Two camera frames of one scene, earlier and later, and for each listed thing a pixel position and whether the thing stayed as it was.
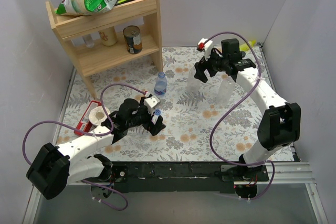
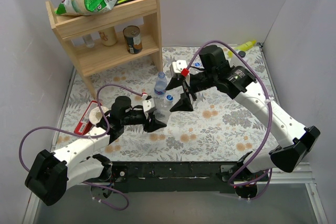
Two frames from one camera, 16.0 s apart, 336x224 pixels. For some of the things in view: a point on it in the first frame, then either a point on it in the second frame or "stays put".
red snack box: x=85 y=124 stays put
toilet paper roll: x=97 y=115 stays put
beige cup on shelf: x=108 y=36 stays put
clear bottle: x=226 y=91 to x=162 y=108
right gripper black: x=203 y=65 to x=188 y=87
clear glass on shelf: x=88 y=40 stays put
